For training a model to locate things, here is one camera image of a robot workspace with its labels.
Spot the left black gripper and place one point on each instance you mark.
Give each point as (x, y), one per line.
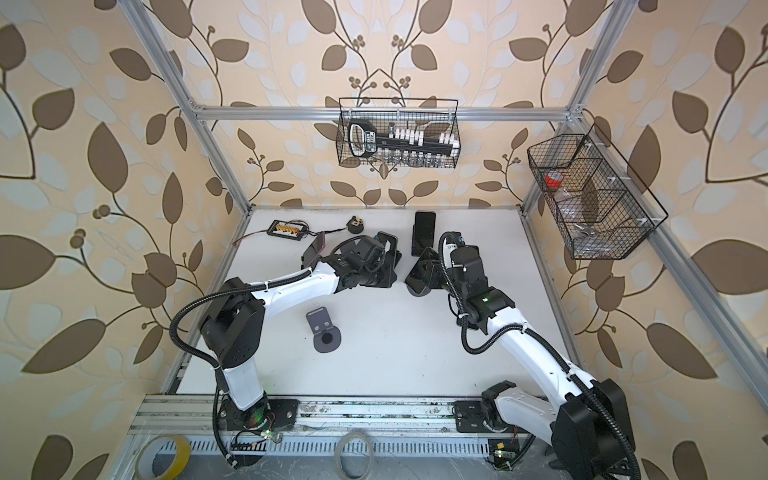
(389, 278)

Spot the grey round stand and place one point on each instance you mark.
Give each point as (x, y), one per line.
(418, 293)

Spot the black phone on folding stand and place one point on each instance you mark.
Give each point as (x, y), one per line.
(388, 241)

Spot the black yellow round connector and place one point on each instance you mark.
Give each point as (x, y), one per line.
(355, 225)

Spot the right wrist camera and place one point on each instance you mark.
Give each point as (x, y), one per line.
(455, 238)

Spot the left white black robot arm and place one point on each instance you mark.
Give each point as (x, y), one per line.
(233, 322)

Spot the black power adapter board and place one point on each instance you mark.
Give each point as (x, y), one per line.
(290, 230)

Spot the black phone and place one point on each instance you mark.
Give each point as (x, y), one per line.
(423, 232)
(427, 272)
(388, 241)

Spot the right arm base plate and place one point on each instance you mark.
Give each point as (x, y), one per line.
(469, 417)

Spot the black wire basket wall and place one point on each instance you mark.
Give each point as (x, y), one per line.
(604, 209)
(404, 112)

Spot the black wire basket right wall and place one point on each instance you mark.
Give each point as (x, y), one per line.
(604, 209)

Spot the black wire basket rear wall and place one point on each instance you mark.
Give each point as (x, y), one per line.
(404, 112)

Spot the dark round stand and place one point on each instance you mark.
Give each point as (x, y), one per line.
(326, 336)

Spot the black tool in basket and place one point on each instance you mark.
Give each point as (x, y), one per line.
(365, 140)

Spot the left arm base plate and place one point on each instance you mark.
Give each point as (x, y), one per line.
(279, 414)

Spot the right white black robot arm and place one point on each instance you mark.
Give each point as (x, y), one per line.
(585, 421)

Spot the yellow tape roll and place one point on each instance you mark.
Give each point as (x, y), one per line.
(164, 457)

